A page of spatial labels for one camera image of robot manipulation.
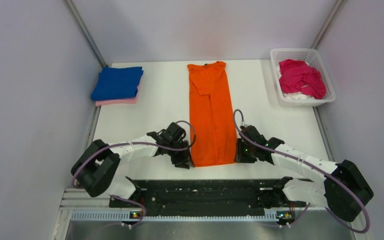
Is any aluminium frame rail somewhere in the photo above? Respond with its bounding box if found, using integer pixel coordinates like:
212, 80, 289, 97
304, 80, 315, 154
59, 187, 362, 223

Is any folded blue t-shirt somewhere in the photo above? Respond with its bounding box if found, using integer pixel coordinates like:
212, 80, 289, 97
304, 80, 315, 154
90, 66, 144, 102

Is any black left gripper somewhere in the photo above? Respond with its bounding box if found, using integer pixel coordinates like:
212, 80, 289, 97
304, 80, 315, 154
167, 139, 195, 169

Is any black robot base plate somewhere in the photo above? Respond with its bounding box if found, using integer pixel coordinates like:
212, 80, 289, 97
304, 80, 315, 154
109, 178, 312, 218

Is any pink crumpled t-shirt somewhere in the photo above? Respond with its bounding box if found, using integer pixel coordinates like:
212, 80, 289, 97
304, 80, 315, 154
279, 59, 327, 100

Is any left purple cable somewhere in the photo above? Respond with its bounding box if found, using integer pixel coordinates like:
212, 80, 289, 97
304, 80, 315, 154
71, 120, 197, 229

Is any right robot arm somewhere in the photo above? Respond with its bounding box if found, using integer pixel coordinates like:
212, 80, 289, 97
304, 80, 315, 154
239, 125, 374, 222

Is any orange t-shirt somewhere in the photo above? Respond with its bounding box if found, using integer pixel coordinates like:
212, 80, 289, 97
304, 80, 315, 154
187, 61, 237, 167

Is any folded light pink t-shirt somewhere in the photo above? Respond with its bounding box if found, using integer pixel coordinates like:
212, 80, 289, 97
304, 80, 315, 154
95, 87, 140, 107

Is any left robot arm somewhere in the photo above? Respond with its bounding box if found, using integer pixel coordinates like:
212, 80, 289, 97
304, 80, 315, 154
70, 121, 197, 207

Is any white plastic laundry basket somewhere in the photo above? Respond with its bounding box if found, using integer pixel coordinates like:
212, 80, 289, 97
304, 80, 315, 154
270, 48, 337, 107

